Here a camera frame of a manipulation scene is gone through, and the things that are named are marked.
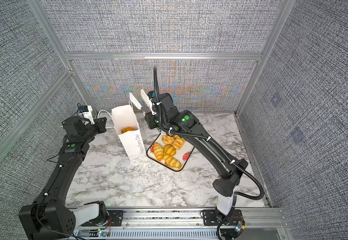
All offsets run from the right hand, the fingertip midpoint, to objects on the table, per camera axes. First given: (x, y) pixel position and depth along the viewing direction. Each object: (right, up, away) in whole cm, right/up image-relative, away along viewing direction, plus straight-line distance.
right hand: (149, 114), depth 69 cm
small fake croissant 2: (+9, -20, +24) cm, 32 cm away
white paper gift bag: (-11, -8, +7) cm, 15 cm away
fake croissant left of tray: (+2, -21, +24) cm, 32 cm away
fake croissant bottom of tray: (+10, -27, +21) cm, 35 cm away
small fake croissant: (+14, -16, +28) cm, 36 cm away
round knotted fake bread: (+7, -14, +31) cm, 35 cm away
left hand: (-23, -1, +8) cm, 25 cm away
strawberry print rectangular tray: (+17, -23, +26) cm, 39 cm away
